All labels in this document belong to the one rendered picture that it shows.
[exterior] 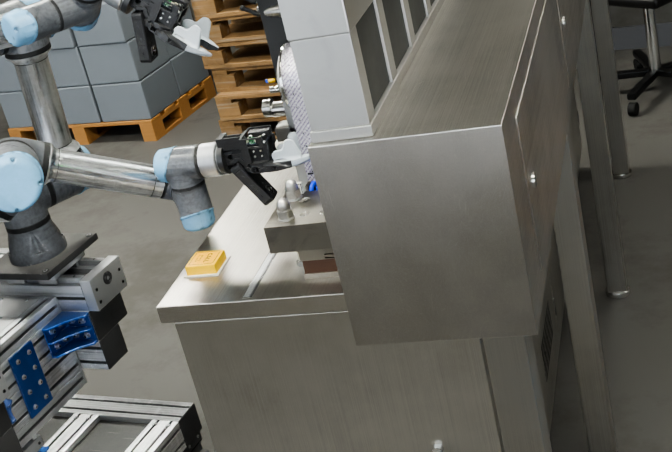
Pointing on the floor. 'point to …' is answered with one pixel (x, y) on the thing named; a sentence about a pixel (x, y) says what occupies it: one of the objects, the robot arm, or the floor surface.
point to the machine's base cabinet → (356, 380)
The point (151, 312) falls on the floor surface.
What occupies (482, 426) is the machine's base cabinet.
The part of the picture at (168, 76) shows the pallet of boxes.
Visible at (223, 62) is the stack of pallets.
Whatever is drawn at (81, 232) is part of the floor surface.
